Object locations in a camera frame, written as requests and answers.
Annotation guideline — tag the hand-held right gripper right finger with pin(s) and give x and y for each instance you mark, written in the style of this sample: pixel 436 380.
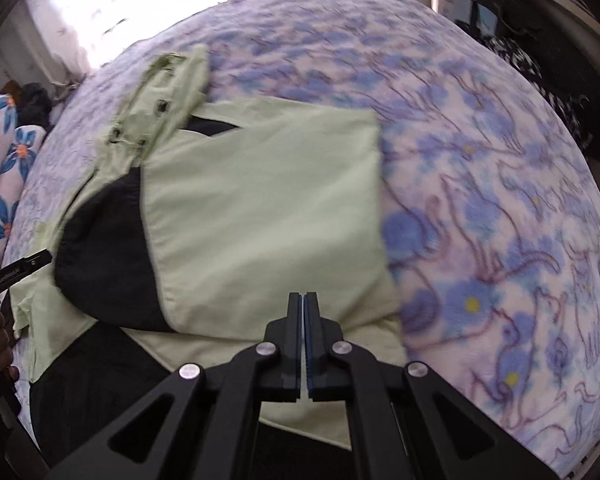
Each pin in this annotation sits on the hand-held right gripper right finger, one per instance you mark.
pixel 309 350

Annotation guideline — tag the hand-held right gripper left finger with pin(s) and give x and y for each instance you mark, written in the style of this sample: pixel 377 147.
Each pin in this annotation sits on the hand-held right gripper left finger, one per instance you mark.
pixel 294 350

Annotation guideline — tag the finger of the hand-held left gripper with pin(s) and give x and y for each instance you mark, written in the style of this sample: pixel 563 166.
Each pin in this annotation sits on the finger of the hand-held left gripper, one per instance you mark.
pixel 25 267

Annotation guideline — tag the green and black jacket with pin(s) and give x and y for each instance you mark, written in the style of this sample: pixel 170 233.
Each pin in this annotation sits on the green and black jacket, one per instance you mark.
pixel 255 185

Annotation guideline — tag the person's left hand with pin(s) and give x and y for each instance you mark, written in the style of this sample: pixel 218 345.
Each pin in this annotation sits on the person's left hand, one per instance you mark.
pixel 0 342

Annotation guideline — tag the blue-flower white pillows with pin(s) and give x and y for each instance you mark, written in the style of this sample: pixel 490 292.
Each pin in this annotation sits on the blue-flower white pillows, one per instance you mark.
pixel 10 160

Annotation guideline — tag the dark cloth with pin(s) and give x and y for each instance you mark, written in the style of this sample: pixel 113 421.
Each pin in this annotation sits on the dark cloth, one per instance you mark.
pixel 35 102

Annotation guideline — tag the cat print fleece blanket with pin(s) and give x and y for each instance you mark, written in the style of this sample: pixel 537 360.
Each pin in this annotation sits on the cat print fleece blanket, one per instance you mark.
pixel 480 160

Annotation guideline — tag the black and white patterned cloth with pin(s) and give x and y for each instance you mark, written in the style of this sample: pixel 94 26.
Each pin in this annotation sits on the black and white patterned cloth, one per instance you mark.
pixel 540 70

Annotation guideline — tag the white and black box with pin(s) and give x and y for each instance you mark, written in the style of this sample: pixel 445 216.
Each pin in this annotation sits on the white and black box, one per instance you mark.
pixel 450 2

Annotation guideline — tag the wooden shelf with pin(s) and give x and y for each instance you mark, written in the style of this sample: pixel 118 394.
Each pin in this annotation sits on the wooden shelf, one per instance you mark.
pixel 555 0

